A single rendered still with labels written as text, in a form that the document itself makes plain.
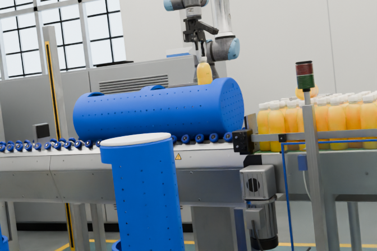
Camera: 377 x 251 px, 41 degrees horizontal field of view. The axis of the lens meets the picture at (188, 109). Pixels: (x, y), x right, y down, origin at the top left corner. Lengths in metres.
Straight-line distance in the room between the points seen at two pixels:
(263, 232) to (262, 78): 3.23
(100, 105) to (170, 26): 2.63
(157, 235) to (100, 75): 2.66
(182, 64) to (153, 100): 1.62
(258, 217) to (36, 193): 1.53
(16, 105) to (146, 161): 3.20
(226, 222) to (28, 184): 1.17
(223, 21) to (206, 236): 1.20
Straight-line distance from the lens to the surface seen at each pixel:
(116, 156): 1.90
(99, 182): 2.78
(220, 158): 2.34
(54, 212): 4.92
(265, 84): 5.18
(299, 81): 1.89
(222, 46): 2.81
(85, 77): 4.51
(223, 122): 2.31
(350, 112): 2.09
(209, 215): 2.88
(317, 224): 1.98
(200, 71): 2.40
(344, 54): 5.05
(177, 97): 2.41
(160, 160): 1.91
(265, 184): 2.03
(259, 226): 2.04
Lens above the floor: 1.23
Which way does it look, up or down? 3 degrees down
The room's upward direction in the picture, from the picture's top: 6 degrees counter-clockwise
